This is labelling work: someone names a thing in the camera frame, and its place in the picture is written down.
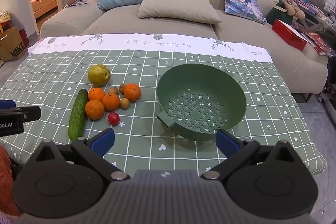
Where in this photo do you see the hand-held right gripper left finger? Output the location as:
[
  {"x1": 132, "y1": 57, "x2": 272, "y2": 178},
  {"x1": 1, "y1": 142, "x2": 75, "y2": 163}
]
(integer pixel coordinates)
[{"x1": 25, "y1": 128, "x2": 131, "y2": 183}]

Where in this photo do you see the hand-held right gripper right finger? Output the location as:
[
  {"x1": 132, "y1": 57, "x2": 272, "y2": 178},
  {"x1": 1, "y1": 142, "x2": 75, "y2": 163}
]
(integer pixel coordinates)
[{"x1": 200, "y1": 129, "x2": 306, "y2": 184}]

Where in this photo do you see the red cherry tomato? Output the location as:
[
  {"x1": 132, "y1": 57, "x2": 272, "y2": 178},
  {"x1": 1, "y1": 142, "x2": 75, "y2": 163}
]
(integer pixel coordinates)
[{"x1": 107, "y1": 112, "x2": 121, "y2": 126}]

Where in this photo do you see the orange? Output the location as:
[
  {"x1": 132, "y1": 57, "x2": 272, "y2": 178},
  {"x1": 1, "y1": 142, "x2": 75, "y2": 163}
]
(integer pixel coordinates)
[
  {"x1": 85, "y1": 100, "x2": 105, "y2": 121},
  {"x1": 88, "y1": 88, "x2": 106, "y2": 103},
  {"x1": 123, "y1": 83, "x2": 142, "y2": 102},
  {"x1": 101, "y1": 93, "x2": 121, "y2": 112}
]

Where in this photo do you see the green cucumber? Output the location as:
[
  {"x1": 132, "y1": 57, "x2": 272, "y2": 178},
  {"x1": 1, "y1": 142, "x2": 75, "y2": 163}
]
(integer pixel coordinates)
[{"x1": 68, "y1": 89, "x2": 89, "y2": 141}]

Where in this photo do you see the yellow-green pear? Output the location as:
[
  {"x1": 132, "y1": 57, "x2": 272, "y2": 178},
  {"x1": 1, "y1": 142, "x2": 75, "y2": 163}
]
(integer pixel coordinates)
[{"x1": 87, "y1": 64, "x2": 111, "y2": 86}]

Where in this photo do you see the green plate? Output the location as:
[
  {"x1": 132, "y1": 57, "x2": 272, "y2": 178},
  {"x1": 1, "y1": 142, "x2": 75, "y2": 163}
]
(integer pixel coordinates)
[{"x1": 157, "y1": 64, "x2": 247, "y2": 141}]

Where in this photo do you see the person's left forearm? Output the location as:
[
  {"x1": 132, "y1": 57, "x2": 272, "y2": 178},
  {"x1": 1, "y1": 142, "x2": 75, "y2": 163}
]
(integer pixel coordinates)
[{"x1": 0, "y1": 144, "x2": 21, "y2": 217}]

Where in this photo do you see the brown paper bag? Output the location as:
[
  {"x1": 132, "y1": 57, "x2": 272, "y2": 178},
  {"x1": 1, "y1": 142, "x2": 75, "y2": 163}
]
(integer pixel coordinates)
[{"x1": 0, "y1": 26, "x2": 29, "y2": 61}]

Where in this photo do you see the green checked tablecloth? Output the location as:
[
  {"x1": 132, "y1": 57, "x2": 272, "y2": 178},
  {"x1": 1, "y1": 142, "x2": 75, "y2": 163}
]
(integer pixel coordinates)
[{"x1": 0, "y1": 33, "x2": 327, "y2": 178}]

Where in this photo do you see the beige sofa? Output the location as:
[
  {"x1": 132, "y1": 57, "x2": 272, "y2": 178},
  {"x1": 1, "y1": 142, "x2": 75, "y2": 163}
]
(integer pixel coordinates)
[{"x1": 39, "y1": 0, "x2": 329, "y2": 95}]

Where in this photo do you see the brown and silver tool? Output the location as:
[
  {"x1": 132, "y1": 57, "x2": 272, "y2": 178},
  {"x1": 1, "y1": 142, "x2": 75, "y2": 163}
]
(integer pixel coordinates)
[{"x1": 65, "y1": 0, "x2": 88, "y2": 8}]

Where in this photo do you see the red box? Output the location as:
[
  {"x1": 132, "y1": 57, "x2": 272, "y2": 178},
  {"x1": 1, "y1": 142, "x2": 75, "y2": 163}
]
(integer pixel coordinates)
[{"x1": 271, "y1": 19, "x2": 308, "y2": 52}]

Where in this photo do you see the pile of magazines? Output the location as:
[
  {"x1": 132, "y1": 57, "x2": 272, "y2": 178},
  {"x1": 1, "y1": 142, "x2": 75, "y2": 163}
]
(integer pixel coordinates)
[{"x1": 301, "y1": 30, "x2": 335, "y2": 57}]

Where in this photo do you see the dark green bag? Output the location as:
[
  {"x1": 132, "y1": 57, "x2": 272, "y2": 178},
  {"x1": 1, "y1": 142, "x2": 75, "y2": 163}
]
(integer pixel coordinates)
[{"x1": 265, "y1": 2, "x2": 292, "y2": 27}]

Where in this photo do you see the blue printed pillow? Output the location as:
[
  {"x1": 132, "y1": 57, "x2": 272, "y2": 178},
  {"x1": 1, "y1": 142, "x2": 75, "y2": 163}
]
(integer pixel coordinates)
[{"x1": 222, "y1": 0, "x2": 267, "y2": 25}]

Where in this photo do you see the beige pillow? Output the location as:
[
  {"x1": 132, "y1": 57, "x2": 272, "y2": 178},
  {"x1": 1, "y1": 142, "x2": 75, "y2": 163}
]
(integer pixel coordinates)
[{"x1": 138, "y1": 0, "x2": 222, "y2": 24}]

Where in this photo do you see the beige plush toy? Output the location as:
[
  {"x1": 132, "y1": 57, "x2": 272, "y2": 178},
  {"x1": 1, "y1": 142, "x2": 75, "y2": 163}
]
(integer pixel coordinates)
[{"x1": 278, "y1": 0, "x2": 306, "y2": 22}]

